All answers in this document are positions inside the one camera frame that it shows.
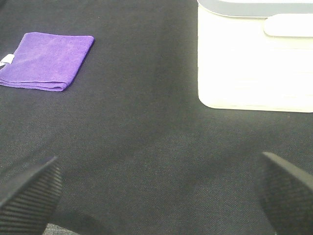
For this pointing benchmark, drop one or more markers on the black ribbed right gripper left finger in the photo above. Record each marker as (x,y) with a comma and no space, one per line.
(28,200)

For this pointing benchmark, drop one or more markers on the folded purple towel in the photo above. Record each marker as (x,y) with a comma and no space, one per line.
(46,62)

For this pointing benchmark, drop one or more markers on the white plastic storage bin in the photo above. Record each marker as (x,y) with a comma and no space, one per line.
(256,54)

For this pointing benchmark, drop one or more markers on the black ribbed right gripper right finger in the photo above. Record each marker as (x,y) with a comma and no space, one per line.
(285,193)

